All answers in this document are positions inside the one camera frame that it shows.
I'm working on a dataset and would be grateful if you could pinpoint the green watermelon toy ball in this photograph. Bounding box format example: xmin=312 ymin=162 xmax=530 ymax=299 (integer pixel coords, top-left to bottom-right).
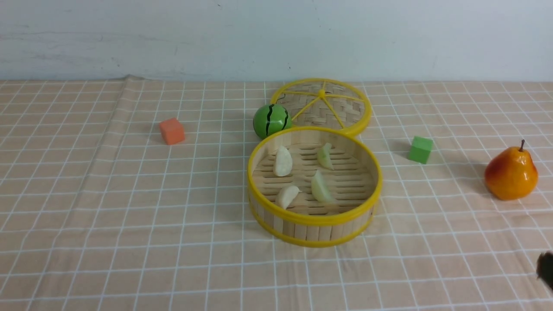
xmin=253 ymin=104 xmax=292 ymax=140

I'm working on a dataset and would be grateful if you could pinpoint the pale yellow dumpling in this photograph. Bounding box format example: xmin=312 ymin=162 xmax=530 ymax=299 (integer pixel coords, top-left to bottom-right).
xmin=311 ymin=170 xmax=337 ymax=205

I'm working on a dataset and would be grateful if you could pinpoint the green foam cube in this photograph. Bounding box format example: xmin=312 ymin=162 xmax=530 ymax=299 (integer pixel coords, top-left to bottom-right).
xmin=407 ymin=136 xmax=434 ymax=165

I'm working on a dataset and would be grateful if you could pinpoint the orange foam cube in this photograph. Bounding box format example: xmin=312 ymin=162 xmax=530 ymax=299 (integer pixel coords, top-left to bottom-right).
xmin=159 ymin=117 xmax=185 ymax=145

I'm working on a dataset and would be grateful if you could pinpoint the checkered beige tablecloth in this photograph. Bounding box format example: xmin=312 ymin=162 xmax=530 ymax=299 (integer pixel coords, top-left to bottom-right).
xmin=0 ymin=77 xmax=552 ymax=311

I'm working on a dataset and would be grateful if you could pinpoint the orange yellow toy pear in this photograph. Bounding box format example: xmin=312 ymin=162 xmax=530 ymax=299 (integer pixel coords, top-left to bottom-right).
xmin=484 ymin=139 xmax=539 ymax=201

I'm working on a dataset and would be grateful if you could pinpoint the yellow-rimmed bamboo steamer tray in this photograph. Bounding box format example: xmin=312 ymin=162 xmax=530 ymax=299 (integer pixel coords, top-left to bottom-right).
xmin=247 ymin=127 xmax=383 ymax=248

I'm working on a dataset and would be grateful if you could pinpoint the white dumpling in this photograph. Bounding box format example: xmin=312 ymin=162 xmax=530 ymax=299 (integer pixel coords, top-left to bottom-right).
xmin=275 ymin=185 xmax=300 ymax=209
xmin=273 ymin=146 xmax=293 ymax=177

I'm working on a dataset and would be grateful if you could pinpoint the yellow-rimmed woven steamer lid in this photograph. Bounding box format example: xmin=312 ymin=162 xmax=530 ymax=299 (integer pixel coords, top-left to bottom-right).
xmin=270 ymin=78 xmax=373 ymax=136

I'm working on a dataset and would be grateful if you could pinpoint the pale green dumpling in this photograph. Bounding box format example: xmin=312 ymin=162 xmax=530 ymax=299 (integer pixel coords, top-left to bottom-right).
xmin=317 ymin=143 xmax=334 ymax=171

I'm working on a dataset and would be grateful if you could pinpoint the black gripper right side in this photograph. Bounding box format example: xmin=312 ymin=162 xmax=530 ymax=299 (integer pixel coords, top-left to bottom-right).
xmin=537 ymin=251 xmax=553 ymax=291

